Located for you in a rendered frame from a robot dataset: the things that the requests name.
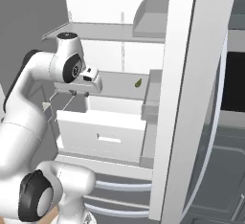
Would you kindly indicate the grey rounded door bin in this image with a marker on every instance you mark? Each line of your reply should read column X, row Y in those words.
column 153, row 14

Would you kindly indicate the grey fridge door bin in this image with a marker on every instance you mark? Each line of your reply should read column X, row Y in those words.
column 152, row 103

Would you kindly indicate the white fridge drawer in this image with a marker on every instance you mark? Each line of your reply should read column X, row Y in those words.
column 102, row 125

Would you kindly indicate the grey cupboard run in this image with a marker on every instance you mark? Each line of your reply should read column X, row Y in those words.
column 220, row 176

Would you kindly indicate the grey glass fridge shelf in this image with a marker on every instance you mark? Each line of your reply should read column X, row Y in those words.
column 105, row 31

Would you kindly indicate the small green food item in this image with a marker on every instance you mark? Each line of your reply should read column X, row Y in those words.
column 138, row 83

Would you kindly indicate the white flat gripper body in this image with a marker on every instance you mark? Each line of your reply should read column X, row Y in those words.
column 79, row 86

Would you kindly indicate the grey fridge shelf above drawer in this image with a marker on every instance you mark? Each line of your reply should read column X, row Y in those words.
column 121, row 84

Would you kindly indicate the black wall oven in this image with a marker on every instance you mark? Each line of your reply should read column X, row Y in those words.
column 233, row 81

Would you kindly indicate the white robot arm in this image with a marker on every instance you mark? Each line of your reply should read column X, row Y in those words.
column 22, row 129

